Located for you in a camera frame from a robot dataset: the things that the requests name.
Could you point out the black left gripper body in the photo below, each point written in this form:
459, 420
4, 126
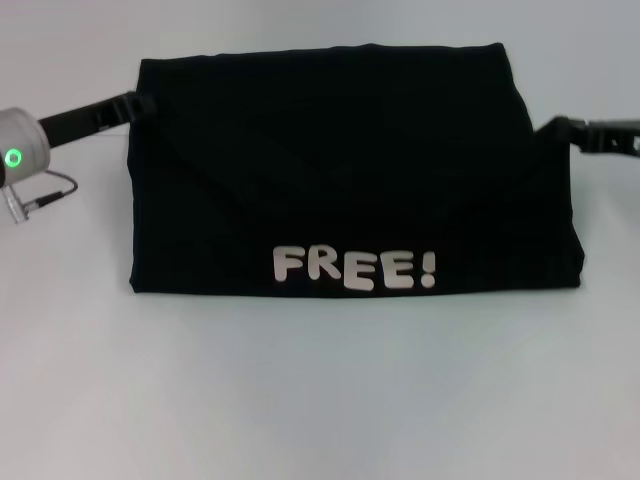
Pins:
85, 117

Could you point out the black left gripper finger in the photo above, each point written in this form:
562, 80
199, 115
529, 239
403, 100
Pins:
142, 101
144, 114

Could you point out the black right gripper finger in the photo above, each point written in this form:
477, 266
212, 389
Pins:
560, 125
582, 142

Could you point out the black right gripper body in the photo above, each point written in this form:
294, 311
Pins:
615, 137

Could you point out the black shirt with FREE print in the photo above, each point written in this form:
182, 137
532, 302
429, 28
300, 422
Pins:
325, 175

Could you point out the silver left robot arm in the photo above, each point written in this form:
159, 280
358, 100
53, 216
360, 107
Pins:
22, 145

